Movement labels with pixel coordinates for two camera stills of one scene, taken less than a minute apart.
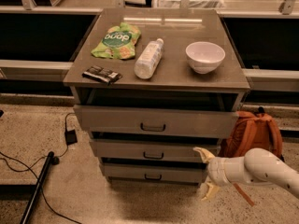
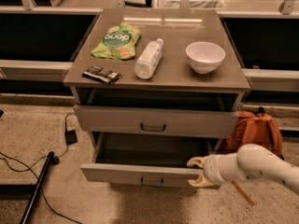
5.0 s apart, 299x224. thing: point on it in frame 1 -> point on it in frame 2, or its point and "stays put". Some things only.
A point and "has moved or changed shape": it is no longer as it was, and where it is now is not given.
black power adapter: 70,137 stays put
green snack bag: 119,42 stays put
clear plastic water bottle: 149,59 stays put
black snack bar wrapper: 101,74 stays put
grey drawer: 153,150 has moved or changed shape
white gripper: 216,171 -> 212,169
